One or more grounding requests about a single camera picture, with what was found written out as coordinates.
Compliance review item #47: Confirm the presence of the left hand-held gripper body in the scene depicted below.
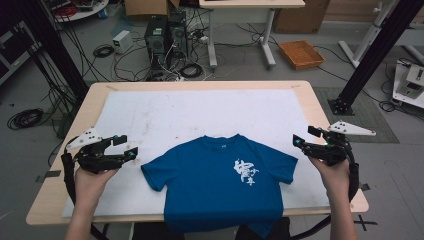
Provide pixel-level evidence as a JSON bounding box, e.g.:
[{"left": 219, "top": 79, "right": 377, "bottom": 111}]
[{"left": 61, "top": 127, "right": 127, "bottom": 175}]

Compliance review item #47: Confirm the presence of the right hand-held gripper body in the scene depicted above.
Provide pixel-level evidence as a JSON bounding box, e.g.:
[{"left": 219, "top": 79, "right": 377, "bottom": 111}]
[{"left": 302, "top": 120, "right": 377, "bottom": 167}]

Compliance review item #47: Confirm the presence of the blue printed t-shirt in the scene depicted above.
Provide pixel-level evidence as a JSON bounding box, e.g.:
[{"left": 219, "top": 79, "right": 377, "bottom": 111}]
[{"left": 140, "top": 133, "right": 299, "bottom": 238}]

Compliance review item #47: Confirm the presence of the person's left hand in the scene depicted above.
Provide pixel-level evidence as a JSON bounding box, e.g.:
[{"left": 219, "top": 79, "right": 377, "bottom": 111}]
[{"left": 73, "top": 168, "right": 120, "bottom": 209}]

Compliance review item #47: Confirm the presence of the person's right hand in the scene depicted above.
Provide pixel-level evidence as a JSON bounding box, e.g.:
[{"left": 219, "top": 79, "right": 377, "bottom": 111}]
[{"left": 308, "top": 156, "right": 352, "bottom": 200}]

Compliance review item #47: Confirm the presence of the gray floor mat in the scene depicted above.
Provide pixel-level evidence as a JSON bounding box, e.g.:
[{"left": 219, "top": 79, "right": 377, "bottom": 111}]
[{"left": 313, "top": 86, "right": 400, "bottom": 145}]

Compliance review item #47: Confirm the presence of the orange tray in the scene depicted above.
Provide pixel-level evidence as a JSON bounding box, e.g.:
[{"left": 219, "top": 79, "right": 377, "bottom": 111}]
[{"left": 278, "top": 39, "right": 326, "bottom": 71}]

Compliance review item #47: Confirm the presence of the white table mat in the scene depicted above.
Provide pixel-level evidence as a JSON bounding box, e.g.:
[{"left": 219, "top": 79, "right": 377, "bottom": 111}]
[{"left": 61, "top": 88, "right": 331, "bottom": 218}]

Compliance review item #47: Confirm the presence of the white power supply box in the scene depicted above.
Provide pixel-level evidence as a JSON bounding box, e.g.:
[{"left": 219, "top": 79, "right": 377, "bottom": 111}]
[{"left": 112, "top": 29, "right": 134, "bottom": 54}]

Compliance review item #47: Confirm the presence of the white metal stand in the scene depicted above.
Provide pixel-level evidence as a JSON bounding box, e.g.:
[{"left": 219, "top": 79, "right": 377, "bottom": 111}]
[{"left": 338, "top": 0, "right": 401, "bottom": 69}]

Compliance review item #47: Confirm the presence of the white device on board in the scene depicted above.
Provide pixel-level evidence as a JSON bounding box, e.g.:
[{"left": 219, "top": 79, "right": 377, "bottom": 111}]
[{"left": 391, "top": 59, "right": 424, "bottom": 110}]

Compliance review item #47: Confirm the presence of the large cardboard box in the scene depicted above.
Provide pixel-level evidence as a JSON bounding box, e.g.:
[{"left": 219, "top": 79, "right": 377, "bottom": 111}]
[{"left": 273, "top": 0, "right": 332, "bottom": 34}]

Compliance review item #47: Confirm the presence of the round white table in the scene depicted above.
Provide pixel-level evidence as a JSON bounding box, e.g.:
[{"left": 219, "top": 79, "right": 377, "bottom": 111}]
[{"left": 49, "top": 0, "right": 110, "bottom": 23}]

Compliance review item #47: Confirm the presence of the small cardboard box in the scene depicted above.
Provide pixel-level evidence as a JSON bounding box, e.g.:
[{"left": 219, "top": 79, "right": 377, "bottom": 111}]
[{"left": 124, "top": 0, "right": 181, "bottom": 18}]

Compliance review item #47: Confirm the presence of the gray shelf rack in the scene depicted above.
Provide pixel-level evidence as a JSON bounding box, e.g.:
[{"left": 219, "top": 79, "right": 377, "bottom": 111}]
[{"left": 0, "top": 19, "right": 36, "bottom": 86}]

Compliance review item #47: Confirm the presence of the white desk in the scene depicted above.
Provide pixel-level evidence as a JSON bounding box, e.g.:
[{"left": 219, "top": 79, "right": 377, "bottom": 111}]
[{"left": 198, "top": 0, "right": 306, "bottom": 70}]

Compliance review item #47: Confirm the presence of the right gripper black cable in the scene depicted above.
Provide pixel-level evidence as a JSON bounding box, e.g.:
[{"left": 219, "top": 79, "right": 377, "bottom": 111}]
[{"left": 291, "top": 141, "right": 360, "bottom": 240}]

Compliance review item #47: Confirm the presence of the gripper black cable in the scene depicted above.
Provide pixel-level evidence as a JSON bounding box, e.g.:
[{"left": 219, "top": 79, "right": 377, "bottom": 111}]
[
  {"left": 60, "top": 152, "right": 111, "bottom": 240},
  {"left": 291, "top": 141, "right": 360, "bottom": 240}
]

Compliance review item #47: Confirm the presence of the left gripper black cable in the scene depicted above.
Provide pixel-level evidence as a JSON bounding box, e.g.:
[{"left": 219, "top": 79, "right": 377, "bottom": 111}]
[{"left": 60, "top": 152, "right": 111, "bottom": 240}]

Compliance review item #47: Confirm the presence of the large coiled black cable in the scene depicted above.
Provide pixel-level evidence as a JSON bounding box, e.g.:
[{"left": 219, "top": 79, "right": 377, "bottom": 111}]
[{"left": 6, "top": 107, "right": 45, "bottom": 131}]

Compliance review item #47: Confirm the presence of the small coiled black cable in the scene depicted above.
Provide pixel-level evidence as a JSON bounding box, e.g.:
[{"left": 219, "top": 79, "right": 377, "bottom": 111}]
[{"left": 92, "top": 44, "right": 116, "bottom": 59}]

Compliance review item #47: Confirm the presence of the black metal stand post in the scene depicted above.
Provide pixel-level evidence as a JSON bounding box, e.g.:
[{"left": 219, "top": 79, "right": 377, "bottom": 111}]
[
  {"left": 13, "top": 0, "right": 90, "bottom": 101},
  {"left": 328, "top": 0, "right": 424, "bottom": 116}
]

